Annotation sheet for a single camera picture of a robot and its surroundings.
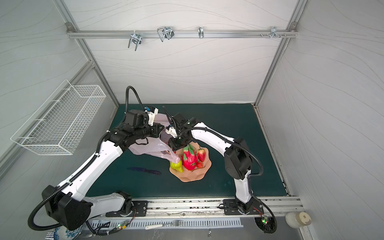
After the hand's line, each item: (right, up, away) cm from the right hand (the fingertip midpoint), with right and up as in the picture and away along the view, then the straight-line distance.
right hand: (174, 145), depth 82 cm
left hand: (-4, +12, -6) cm, 14 cm away
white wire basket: (-52, +12, -14) cm, 55 cm away
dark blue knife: (-20, -15, +4) cm, 25 cm away
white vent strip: (-10, -36, -12) cm, 39 cm away
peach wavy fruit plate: (+8, -17, 0) cm, 19 cm away
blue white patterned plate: (-48, -36, -17) cm, 62 cm away
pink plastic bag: (-6, +1, -10) cm, 12 cm away
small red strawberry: (+14, -12, +3) cm, 19 cm away
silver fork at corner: (-54, -38, -16) cm, 68 cm away
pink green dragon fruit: (+9, -8, 0) cm, 12 cm away
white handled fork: (+3, -35, -12) cm, 37 cm away
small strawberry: (+16, -7, +4) cm, 17 cm away
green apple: (+2, -11, -2) cm, 12 cm away
